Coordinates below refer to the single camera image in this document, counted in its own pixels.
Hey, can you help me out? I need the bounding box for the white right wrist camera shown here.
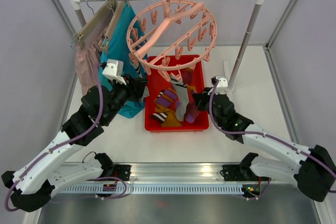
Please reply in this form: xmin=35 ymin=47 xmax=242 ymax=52
xmin=211 ymin=76 xmax=228 ymax=94

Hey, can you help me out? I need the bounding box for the beige clip hanger right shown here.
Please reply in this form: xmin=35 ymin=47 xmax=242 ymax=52
xmin=99 ymin=1 xmax=125 ymax=53

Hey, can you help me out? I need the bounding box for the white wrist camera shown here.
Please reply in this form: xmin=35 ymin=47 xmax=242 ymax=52
xmin=102 ymin=59 xmax=127 ymax=85
xmin=211 ymin=76 xmax=228 ymax=94

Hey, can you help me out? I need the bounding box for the purple sock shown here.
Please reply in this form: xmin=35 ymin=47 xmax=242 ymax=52
xmin=154 ymin=88 xmax=177 ymax=108
xmin=182 ymin=68 xmax=200 ymax=123

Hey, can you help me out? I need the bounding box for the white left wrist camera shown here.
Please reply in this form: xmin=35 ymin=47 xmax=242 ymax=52
xmin=102 ymin=59 xmax=127 ymax=85

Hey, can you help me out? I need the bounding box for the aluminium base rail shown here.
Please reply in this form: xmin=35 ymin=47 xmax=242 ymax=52
xmin=39 ymin=162 xmax=323 ymax=185

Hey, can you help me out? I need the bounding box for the beige clip hanger left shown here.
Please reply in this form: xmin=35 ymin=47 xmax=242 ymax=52
xmin=70 ymin=1 xmax=118 ymax=50

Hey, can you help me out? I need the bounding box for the teal shirt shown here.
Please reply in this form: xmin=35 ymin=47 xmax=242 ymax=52
xmin=99 ymin=2 xmax=146 ymax=119

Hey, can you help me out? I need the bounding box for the beige clip hanger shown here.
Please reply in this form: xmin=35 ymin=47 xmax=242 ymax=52
xmin=99 ymin=1 xmax=125 ymax=53
xmin=70 ymin=1 xmax=118 ymax=50

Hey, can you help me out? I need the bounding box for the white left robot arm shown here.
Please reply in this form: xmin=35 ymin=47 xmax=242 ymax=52
xmin=1 ymin=74 xmax=148 ymax=212

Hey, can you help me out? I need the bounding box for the white slotted cable duct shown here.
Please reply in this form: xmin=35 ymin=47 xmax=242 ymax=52
xmin=62 ymin=183 xmax=244 ymax=195

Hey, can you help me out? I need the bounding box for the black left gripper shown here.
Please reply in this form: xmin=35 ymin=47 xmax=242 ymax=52
xmin=102 ymin=73 xmax=149 ymax=125

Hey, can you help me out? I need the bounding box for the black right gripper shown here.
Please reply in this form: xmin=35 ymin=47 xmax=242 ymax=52
xmin=193 ymin=87 xmax=223 ymax=127

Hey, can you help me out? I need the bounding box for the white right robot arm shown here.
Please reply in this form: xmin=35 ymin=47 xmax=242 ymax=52
xmin=193 ymin=88 xmax=335 ymax=202

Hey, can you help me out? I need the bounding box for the pink round clip hanger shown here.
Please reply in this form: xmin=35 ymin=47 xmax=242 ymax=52
xmin=127 ymin=0 xmax=217 ymax=82

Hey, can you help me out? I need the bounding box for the yellow brown striped sock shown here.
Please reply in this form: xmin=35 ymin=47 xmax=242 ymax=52
xmin=151 ymin=106 xmax=182 ymax=127

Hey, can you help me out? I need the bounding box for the pink skirt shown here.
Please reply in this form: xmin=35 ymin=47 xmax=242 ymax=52
xmin=75 ymin=26 xmax=107 ymax=95

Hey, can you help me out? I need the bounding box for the red plastic bin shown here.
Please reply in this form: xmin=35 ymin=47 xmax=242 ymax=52
xmin=144 ymin=62 xmax=209 ymax=133

